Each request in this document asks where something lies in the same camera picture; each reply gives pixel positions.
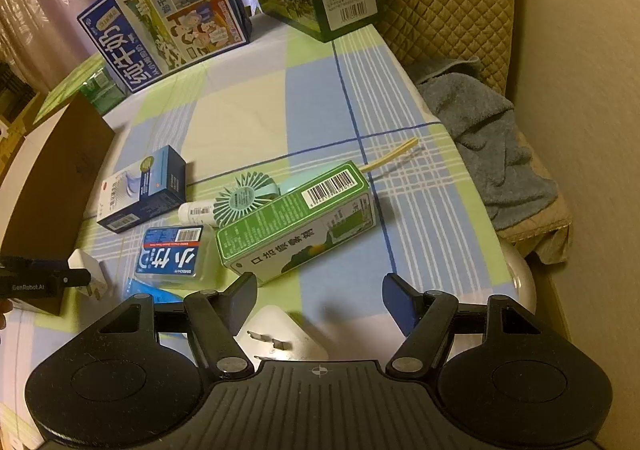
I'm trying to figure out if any brown cardboard shoe box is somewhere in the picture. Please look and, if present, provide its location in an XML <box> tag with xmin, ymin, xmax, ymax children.
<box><xmin>0</xmin><ymin>94</ymin><xmax>117</xmax><ymax>317</ymax></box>

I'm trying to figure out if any green white medicine box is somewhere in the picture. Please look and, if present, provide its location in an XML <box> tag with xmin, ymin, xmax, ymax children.
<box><xmin>216</xmin><ymin>161</ymin><xmax>376</xmax><ymax>285</ymax></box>

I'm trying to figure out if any blue medicine box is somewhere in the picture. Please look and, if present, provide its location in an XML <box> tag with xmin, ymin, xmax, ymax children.
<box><xmin>96</xmin><ymin>145</ymin><xmax>186</xmax><ymax>233</ymax></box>

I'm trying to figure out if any green drink pack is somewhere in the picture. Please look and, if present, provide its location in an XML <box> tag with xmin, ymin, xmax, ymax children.
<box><xmin>35</xmin><ymin>54</ymin><xmax>130</xmax><ymax>122</ymax></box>

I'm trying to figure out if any grey blue towel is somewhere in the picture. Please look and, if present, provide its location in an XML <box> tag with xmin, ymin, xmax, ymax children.
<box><xmin>408</xmin><ymin>57</ymin><xmax>558</xmax><ymax>230</ymax></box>

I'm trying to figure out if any clear blue label box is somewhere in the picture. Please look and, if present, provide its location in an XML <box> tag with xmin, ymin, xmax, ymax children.
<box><xmin>134</xmin><ymin>225</ymin><xmax>220</xmax><ymax>290</ymax></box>

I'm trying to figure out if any mint handheld fan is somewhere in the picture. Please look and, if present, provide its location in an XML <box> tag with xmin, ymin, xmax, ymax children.
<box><xmin>214</xmin><ymin>172</ymin><xmax>300</xmax><ymax>228</ymax></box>

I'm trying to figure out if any white wall charger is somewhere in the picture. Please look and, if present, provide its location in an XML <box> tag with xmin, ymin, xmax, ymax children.
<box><xmin>67</xmin><ymin>249</ymin><xmax>111</xmax><ymax>302</ymax></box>

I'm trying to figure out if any quilted beige chair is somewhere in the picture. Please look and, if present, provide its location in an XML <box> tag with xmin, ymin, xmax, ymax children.
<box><xmin>378</xmin><ymin>0</ymin><xmax>572</xmax><ymax>265</ymax></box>

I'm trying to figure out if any blue toothpaste tube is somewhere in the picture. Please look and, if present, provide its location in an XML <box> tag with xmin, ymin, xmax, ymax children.
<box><xmin>122</xmin><ymin>278</ymin><xmax>182</xmax><ymax>304</ymax></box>

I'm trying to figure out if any white pill bottle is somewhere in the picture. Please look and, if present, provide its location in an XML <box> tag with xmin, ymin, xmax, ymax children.
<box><xmin>178</xmin><ymin>200</ymin><xmax>218</xmax><ymax>228</ymax></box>

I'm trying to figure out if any yellow stick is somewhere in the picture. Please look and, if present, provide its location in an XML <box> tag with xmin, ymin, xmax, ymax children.
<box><xmin>359</xmin><ymin>137</ymin><xmax>419</xmax><ymax>173</ymax></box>

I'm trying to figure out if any blue milk carton box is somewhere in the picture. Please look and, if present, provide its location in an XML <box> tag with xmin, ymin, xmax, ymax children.
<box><xmin>77</xmin><ymin>0</ymin><xmax>252</xmax><ymax>93</ymax></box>

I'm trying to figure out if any white plug adapter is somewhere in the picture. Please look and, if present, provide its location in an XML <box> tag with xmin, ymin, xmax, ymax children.
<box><xmin>235</xmin><ymin>305</ymin><xmax>328</xmax><ymax>368</ymax></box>

